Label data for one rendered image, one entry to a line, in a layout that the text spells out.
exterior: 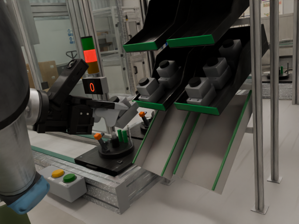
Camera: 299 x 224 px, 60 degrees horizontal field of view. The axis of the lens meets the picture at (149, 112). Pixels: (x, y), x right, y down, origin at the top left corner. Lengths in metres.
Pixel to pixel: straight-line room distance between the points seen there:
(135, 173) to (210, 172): 0.28
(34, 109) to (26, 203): 0.17
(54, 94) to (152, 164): 0.39
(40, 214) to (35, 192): 0.49
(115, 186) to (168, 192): 0.20
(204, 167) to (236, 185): 0.25
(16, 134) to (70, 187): 0.61
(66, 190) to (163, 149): 0.34
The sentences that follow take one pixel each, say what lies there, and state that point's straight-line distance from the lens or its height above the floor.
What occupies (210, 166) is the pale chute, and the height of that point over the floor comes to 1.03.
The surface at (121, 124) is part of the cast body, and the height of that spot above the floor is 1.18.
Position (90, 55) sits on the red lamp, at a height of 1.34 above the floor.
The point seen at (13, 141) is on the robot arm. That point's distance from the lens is 0.32.
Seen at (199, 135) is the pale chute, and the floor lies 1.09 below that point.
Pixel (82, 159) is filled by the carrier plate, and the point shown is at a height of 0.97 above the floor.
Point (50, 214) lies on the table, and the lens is 0.99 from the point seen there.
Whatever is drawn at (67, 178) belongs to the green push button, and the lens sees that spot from 0.93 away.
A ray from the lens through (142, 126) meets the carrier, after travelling 1.19.
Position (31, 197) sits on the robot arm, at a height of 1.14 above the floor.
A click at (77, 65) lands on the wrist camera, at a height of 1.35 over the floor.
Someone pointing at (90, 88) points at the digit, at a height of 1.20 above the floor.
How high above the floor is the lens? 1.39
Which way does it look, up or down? 17 degrees down
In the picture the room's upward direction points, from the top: 9 degrees counter-clockwise
